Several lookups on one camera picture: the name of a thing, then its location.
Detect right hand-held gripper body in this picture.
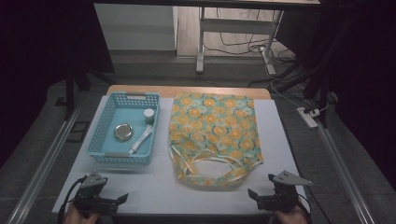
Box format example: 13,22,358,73
256,170,314,215

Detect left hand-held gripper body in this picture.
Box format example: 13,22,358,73
73,170,120,217

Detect white ointment tube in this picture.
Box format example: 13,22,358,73
128,124,155,155

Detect round silver metal tin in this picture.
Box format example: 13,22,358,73
113,123,134,143

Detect orange-slice print fabric bag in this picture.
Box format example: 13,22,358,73
168,91,265,189

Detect light blue perforated plastic basket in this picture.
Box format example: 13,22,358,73
86,91,162,166

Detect small white-capped jar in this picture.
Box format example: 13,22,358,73
143,107,156,125

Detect person's right hand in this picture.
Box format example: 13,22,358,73
274,204,309,224

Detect person's left hand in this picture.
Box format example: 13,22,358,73
64,202,101,224

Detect white power strip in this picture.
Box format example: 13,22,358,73
296,106,321,130

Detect black metal stand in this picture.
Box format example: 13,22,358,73
274,12,339,129
64,60,116,121

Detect white cabinet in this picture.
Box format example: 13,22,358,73
93,3,179,51

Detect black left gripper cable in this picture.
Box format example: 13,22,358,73
57,175,87,224

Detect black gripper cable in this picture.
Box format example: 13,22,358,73
57,175,87,224
297,194,314,224

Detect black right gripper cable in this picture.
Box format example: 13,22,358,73
297,194,314,224

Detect aluminium floor rail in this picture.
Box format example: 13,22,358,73
317,122,376,224
6,102,83,224

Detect white floor cable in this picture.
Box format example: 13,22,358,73
270,63,312,108

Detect thick black floor cables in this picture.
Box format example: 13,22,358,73
247,60,300,89

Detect black floor cable bundle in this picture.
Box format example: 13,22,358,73
204,8,297,63

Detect desk with white frame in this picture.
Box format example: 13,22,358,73
92,0,321,76

